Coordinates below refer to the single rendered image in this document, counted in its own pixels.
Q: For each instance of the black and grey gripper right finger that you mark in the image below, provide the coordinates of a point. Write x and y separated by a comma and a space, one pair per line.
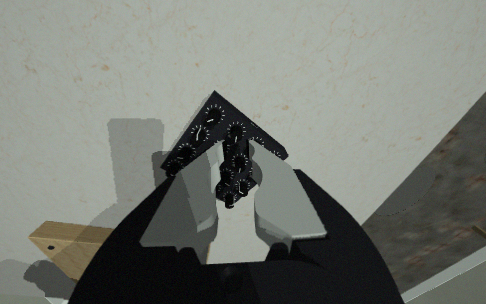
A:
290, 207

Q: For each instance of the black knob box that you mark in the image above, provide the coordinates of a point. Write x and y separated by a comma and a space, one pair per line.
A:
219, 120

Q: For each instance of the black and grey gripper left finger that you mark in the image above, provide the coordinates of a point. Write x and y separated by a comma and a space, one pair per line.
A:
180, 212

